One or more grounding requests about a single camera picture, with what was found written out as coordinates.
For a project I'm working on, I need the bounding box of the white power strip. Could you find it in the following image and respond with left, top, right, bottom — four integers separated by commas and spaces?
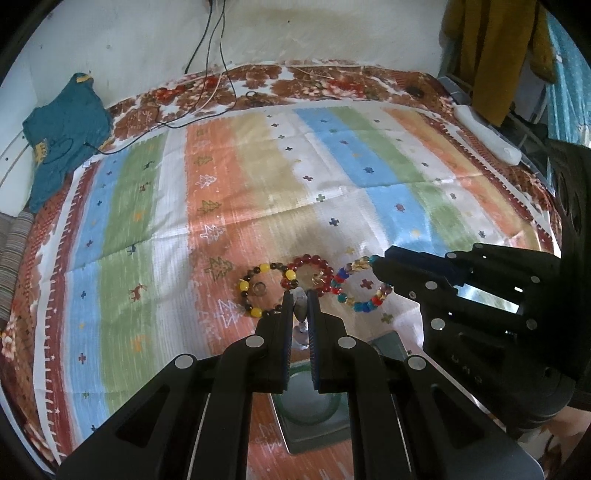
453, 104, 522, 166

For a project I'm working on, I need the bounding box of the brown floral bedsheet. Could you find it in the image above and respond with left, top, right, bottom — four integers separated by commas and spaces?
1, 64, 560, 470

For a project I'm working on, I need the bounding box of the light blue hanging cloth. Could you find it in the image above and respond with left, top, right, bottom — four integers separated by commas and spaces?
546, 13, 590, 148

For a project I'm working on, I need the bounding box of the black power cable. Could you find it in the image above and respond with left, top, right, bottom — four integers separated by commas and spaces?
82, 0, 279, 156

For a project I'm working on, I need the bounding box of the white stone bead bracelet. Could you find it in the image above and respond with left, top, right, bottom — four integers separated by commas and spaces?
292, 286, 309, 324

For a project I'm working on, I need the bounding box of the person's right hand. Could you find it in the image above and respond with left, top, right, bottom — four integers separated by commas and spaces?
518, 407, 590, 478

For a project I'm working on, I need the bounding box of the striped colourful bed cloth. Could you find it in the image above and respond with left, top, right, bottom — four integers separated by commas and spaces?
34, 102, 556, 461

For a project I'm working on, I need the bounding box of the silver metal tin box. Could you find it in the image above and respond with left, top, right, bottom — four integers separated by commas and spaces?
271, 329, 408, 455

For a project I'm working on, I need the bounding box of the yellow and brown bead bracelet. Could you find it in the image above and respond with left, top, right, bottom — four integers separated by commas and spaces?
237, 262, 299, 320

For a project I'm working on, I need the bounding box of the mustard yellow hanging garment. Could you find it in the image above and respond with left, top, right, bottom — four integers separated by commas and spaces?
443, 0, 557, 126

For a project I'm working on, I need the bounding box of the grey striped pillow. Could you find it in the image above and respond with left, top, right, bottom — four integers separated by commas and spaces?
1, 210, 34, 328

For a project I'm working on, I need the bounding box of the green jade bangle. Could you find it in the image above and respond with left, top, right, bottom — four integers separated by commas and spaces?
273, 362, 342, 426

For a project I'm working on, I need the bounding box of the multicolour bead bracelet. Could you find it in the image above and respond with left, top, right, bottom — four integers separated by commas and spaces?
330, 255, 395, 314

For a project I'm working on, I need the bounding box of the dark red bead bracelet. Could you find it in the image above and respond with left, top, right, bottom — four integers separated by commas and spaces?
283, 253, 335, 296

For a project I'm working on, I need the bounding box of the teal blue garment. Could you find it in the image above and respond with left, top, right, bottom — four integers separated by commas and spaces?
23, 73, 113, 213

